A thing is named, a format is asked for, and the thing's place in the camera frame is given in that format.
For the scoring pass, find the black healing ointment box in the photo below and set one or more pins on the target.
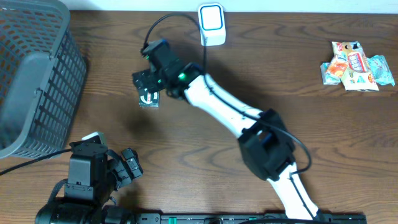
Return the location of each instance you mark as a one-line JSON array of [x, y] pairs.
[[147, 99]]

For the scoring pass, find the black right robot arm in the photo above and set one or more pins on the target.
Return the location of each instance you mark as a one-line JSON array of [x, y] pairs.
[[267, 148]]

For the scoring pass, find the grey plastic mesh basket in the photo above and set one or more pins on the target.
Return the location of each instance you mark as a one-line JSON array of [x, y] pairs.
[[42, 77]]

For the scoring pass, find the green soft wipes pack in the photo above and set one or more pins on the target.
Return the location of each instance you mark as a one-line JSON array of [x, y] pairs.
[[381, 70]]

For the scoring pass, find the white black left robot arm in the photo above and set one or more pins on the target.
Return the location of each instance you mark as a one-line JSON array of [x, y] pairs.
[[95, 172]]

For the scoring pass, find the white barcode scanner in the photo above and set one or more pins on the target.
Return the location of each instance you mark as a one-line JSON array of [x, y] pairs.
[[212, 23]]

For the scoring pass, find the cream wipes pack blue edges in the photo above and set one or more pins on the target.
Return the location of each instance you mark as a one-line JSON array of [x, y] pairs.
[[358, 75]]

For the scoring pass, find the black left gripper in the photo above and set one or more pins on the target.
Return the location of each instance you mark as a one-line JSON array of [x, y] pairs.
[[125, 168]]

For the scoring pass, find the orange tissue pack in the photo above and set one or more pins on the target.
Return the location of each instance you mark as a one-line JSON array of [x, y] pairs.
[[337, 67]]

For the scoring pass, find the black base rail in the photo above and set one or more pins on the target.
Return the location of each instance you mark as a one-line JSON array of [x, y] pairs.
[[156, 218]]

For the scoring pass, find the teal white Kleenex tissue pack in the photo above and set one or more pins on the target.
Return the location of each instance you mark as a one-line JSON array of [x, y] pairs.
[[327, 79]]

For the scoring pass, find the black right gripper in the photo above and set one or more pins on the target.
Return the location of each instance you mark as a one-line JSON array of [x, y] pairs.
[[145, 76]]

